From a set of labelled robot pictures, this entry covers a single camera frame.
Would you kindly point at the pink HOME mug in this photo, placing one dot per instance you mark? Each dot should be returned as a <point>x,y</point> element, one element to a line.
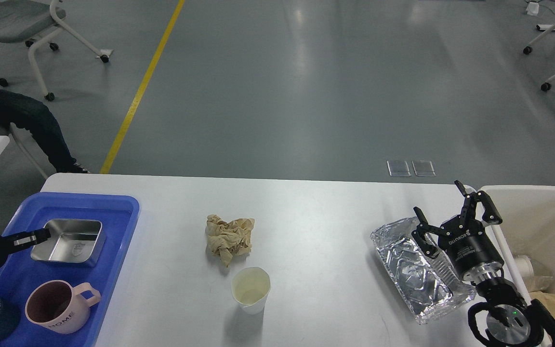
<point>60,307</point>

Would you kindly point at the stainless steel rectangular dish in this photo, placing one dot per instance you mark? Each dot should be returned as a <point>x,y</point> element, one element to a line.
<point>76,242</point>

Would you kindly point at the floor socket plate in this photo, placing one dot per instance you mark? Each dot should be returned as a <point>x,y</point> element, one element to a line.
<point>423,168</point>
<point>398,168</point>

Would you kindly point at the beige plastic bin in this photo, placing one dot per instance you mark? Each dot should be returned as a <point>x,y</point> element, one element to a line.
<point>528,227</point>

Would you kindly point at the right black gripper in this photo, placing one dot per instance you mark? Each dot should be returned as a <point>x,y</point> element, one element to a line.
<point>470,248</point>

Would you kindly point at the crumpled brown paper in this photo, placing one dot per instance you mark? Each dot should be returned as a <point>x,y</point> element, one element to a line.
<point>227,239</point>

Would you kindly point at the left floor socket plate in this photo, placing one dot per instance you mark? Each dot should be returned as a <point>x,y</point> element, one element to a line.
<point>398,168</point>

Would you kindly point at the aluminium foil tray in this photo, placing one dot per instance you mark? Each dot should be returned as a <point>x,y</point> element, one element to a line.
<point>429,287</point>

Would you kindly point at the clear plastic bottle in bin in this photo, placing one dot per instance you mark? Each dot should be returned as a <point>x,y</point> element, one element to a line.
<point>536,276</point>

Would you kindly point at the person in dark trousers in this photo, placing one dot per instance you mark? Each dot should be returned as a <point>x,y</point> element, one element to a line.
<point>35,117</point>

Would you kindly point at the grey office chair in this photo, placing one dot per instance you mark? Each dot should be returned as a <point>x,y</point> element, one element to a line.
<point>37,24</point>

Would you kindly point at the right floor socket plate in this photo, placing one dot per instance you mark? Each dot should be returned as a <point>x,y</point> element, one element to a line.
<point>423,168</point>

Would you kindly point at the white paper cup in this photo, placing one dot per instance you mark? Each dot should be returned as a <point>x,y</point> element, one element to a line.
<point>250,288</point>

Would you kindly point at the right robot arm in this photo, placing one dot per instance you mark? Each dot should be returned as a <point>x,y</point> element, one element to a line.
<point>504,319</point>

